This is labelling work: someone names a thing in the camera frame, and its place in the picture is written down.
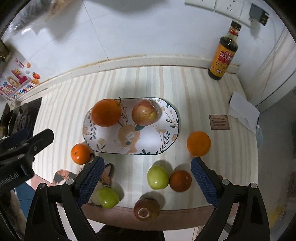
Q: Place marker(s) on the green apple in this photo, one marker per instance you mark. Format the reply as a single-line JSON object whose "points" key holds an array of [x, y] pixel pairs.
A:
{"points": [[157, 177], [107, 197]]}

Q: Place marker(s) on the white wall sockets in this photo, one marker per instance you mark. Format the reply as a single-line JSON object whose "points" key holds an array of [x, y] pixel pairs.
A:
{"points": [[235, 9]]}

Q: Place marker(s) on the soy sauce bottle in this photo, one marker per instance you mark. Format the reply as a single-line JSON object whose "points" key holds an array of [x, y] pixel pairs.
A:
{"points": [[225, 52]]}

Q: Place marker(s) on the large orange with stem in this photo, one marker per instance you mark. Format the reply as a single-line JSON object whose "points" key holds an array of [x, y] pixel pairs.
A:
{"points": [[106, 112]]}

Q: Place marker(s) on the striped table cloth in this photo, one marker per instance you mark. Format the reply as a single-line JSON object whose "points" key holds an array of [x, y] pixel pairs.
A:
{"points": [[195, 95]]}

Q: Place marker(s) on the bright orange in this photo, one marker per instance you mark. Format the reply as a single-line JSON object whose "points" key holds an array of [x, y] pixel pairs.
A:
{"points": [[198, 144]]}

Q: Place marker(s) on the small orange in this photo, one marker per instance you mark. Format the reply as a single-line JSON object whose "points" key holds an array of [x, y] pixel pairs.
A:
{"points": [[80, 154]]}

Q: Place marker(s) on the white paper napkin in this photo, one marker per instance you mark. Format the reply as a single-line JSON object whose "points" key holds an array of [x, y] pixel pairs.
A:
{"points": [[244, 111]]}

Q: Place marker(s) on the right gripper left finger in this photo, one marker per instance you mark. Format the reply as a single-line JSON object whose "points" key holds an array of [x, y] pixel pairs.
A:
{"points": [[76, 192]]}

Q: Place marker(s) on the oval floral plate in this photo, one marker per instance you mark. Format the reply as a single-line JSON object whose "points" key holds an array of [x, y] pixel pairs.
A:
{"points": [[126, 137]]}

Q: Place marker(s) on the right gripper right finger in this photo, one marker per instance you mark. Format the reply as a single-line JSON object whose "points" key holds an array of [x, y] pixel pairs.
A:
{"points": [[222, 194]]}

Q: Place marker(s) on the brown label patch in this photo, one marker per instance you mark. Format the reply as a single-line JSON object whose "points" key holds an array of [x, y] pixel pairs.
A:
{"points": [[219, 122]]}

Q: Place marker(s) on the black gas stove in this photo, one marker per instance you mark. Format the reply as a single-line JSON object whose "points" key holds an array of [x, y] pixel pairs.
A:
{"points": [[25, 116]]}

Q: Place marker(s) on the red yellow apple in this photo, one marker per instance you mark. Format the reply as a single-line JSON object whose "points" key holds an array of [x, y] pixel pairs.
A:
{"points": [[145, 113]]}

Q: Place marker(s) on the black power adapter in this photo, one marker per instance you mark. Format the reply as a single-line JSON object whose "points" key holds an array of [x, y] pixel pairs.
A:
{"points": [[258, 14]]}

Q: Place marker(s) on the dark red apple front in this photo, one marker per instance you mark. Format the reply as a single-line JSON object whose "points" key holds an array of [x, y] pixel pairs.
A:
{"points": [[146, 209]]}

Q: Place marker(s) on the dark orange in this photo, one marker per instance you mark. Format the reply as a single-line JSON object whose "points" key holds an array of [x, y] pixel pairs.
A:
{"points": [[180, 181]]}

